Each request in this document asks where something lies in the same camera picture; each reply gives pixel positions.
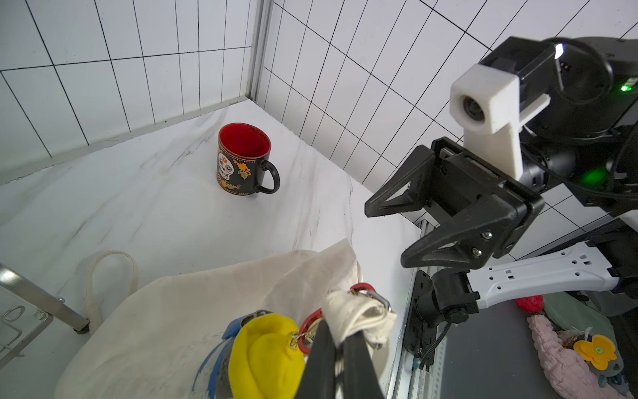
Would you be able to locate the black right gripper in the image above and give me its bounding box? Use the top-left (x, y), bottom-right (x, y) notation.
top-left (364, 137), bottom-right (545, 269)

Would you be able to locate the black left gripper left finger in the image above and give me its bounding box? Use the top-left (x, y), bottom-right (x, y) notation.
top-left (295, 321), bottom-right (337, 399)

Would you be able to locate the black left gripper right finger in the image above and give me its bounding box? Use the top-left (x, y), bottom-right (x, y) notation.
top-left (342, 332), bottom-right (383, 399)

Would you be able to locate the cream canvas tote bag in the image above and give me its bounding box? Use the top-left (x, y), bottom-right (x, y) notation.
top-left (54, 240), bottom-right (397, 398)

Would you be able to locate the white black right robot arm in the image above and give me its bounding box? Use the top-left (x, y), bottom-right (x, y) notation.
top-left (365, 37), bottom-right (637, 368)

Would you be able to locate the yellow plush charm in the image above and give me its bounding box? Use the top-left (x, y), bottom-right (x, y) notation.
top-left (229, 314), bottom-right (305, 398)

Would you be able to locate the red carabiner clip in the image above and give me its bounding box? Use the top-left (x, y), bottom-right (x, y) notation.
top-left (291, 283), bottom-right (392, 356)

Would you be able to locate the pink knitted plush toy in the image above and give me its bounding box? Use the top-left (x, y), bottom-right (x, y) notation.
top-left (528, 315), bottom-right (633, 399)

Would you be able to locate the black skull mug red inside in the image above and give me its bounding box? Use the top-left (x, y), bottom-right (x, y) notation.
top-left (217, 122), bottom-right (281, 196)

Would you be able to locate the yellow flower toy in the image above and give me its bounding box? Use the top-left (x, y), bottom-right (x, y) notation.
top-left (573, 335), bottom-right (618, 371)

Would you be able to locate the stainless steel dish rack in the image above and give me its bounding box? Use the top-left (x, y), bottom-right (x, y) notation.
top-left (1, 264), bottom-right (90, 367)

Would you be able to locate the aluminium mounting rail base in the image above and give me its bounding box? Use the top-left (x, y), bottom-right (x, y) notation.
top-left (385, 213), bottom-right (450, 399)

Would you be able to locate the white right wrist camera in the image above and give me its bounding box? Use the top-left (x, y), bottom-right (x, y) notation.
top-left (449, 38), bottom-right (564, 181)

